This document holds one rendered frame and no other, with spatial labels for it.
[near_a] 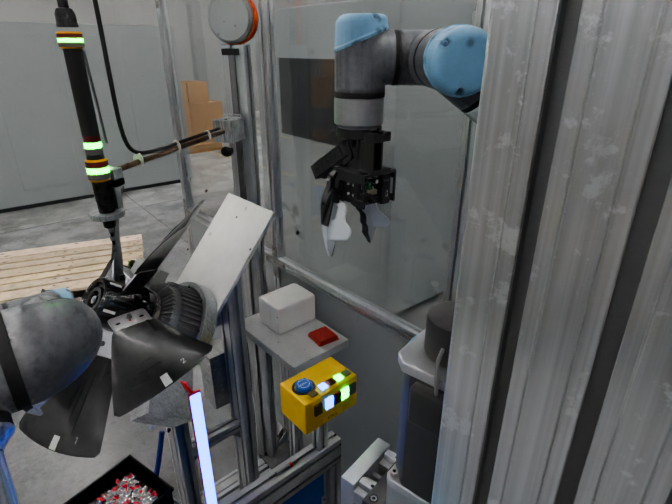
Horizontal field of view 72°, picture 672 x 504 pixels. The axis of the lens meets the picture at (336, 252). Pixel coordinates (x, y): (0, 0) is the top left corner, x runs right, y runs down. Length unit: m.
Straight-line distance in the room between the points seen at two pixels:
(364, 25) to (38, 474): 2.44
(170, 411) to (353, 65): 0.92
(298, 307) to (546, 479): 1.41
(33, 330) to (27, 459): 2.23
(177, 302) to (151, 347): 0.22
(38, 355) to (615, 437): 0.53
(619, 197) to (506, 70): 0.07
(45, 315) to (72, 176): 6.12
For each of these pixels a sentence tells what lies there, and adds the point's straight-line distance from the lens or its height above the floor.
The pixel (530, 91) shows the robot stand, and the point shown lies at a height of 1.77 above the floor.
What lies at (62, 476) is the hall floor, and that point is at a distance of 2.66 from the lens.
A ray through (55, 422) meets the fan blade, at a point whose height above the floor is 0.98.
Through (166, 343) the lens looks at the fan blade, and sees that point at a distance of 1.13.
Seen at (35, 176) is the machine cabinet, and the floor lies 0.38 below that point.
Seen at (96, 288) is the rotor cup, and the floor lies 1.24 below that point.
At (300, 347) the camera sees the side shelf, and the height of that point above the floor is 0.86.
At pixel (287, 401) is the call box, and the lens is 1.13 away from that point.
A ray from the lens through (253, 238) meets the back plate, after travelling 1.34.
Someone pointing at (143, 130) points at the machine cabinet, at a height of 0.79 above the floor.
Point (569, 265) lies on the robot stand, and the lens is 0.24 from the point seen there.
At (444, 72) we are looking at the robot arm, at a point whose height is 1.77.
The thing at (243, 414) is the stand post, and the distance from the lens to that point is 1.72.
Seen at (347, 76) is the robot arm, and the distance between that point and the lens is 0.69.
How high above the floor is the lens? 1.79
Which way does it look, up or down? 24 degrees down
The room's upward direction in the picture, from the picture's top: straight up
